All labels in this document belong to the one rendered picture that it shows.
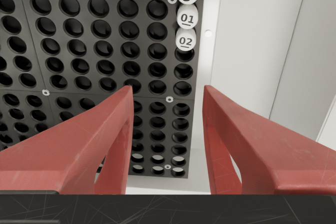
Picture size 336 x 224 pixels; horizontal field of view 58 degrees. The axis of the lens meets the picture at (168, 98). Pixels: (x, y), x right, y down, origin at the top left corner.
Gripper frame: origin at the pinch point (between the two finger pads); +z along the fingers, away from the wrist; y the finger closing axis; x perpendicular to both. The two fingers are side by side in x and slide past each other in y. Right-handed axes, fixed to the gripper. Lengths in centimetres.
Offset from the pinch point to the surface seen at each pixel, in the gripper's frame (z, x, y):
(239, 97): 14.2, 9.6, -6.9
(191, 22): 6.9, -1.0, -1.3
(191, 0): 6.9, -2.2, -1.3
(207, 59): 13.2, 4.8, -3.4
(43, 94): 8.9, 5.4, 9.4
